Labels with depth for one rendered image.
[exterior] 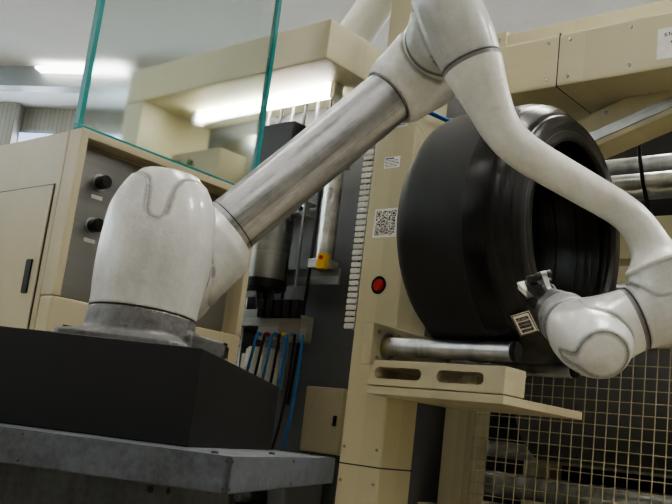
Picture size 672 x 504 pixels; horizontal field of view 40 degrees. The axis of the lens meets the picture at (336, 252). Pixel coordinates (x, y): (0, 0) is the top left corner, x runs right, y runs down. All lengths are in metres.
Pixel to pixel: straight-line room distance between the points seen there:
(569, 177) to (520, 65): 1.13
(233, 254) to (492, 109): 0.47
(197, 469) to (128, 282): 0.35
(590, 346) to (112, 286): 0.68
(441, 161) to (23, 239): 0.94
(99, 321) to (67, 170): 0.84
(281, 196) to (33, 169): 0.81
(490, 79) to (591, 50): 1.01
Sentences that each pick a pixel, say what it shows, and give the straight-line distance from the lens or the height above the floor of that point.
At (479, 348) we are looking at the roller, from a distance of 1.99.
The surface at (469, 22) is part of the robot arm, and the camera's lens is 1.50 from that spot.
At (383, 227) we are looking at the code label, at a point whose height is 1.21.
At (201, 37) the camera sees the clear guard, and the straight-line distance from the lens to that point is 2.37.
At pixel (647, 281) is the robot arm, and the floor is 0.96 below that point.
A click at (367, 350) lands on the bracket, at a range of 2.12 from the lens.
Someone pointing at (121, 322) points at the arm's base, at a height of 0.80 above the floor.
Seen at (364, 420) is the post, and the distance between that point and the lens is 2.25.
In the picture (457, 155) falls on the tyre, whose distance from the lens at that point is 1.99.
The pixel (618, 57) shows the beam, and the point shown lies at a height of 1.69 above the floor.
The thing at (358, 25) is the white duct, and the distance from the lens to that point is 3.03.
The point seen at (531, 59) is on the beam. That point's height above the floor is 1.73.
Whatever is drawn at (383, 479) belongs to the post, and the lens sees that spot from 2.22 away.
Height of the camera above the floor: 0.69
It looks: 11 degrees up
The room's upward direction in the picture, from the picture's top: 7 degrees clockwise
